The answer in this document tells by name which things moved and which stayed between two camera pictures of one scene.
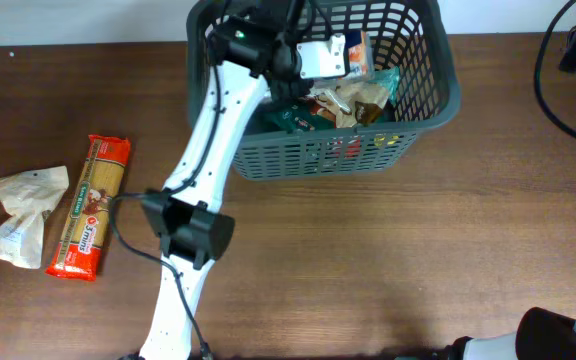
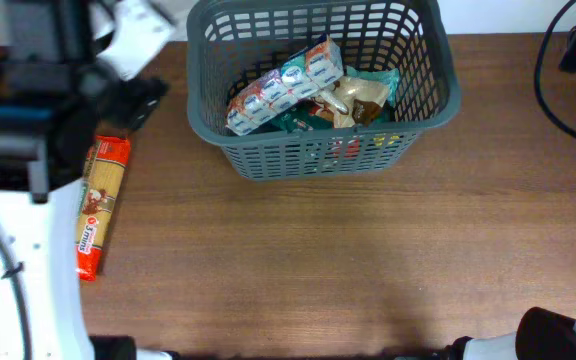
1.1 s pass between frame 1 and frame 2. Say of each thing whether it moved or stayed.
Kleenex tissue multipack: moved
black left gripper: moved
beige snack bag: stayed
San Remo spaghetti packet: stayed
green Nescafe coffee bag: stayed
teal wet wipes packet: stayed
